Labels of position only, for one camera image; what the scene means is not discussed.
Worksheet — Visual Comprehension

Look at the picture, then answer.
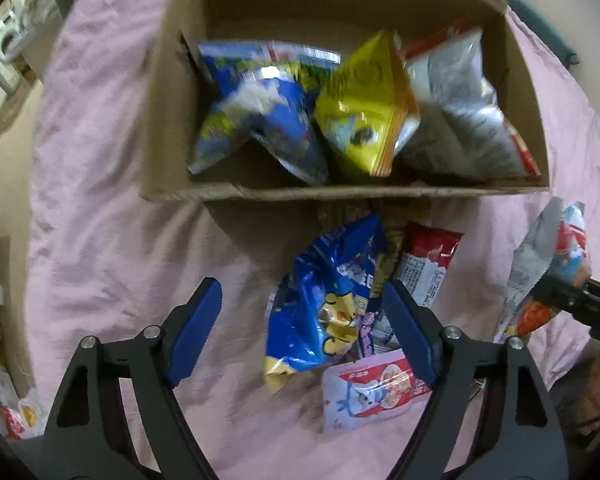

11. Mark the red white snack packet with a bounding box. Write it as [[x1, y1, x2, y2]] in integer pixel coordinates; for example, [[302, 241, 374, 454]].
[[392, 220, 466, 308]]

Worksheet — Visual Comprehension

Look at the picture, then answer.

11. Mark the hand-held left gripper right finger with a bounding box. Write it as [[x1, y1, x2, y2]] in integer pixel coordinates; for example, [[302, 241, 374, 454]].
[[381, 280, 568, 480]]

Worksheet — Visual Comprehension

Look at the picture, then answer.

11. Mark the person's right hand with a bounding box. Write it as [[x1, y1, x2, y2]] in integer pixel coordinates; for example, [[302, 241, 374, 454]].
[[577, 355, 600, 438]]

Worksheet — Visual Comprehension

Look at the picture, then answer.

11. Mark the patterned floor mat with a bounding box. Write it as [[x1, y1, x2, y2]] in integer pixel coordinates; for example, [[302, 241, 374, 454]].
[[0, 80, 46, 138]]

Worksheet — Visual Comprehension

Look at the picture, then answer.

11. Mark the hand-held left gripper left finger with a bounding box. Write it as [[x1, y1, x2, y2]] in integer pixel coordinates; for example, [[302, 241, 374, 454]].
[[42, 276, 223, 480]]

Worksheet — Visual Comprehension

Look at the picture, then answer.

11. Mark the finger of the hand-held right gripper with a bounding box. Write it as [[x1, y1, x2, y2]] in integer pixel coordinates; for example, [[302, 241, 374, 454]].
[[540, 267, 600, 322]]

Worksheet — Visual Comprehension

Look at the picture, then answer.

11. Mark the tan snack packet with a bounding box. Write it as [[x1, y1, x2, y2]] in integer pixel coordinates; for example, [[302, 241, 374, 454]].
[[372, 227, 408, 301]]

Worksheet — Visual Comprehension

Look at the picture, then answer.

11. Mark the pink blanket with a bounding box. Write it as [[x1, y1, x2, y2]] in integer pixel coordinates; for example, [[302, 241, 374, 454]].
[[27, 0, 600, 480]]

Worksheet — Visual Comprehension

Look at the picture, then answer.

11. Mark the white washing machine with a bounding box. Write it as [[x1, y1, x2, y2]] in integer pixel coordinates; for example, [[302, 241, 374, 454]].
[[0, 5, 26, 96]]

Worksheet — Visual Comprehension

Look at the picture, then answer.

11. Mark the blue packet with yellow bear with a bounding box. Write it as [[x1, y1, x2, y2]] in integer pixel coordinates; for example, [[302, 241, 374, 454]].
[[262, 212, 388, 395]]

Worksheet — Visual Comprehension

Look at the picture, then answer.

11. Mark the beige trash bin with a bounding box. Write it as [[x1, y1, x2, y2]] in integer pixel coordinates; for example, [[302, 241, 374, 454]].
[[2, 15, 66, 81]]

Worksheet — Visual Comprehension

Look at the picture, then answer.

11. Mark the silver snack packet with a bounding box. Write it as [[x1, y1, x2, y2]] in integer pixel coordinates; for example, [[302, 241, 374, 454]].
[[395, 19, 543, 183]]

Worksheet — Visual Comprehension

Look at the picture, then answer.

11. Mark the pink white snack packet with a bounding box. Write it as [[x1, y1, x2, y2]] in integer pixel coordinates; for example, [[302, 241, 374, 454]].
[[321, 349, 433, 433]]

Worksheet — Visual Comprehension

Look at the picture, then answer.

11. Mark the blue star print snack packet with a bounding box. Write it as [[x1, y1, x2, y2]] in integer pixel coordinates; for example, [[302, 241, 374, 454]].
[[187, 40, 341, 186]]

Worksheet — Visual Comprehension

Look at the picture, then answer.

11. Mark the yellow snack packet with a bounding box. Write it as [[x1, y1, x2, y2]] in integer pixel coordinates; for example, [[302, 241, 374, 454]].
[[314, 29, 421, 178]]

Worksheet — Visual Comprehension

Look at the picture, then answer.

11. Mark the white plastic bag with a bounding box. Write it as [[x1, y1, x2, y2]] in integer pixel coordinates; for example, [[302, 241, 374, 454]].
[[0, 385, 47, 442]]

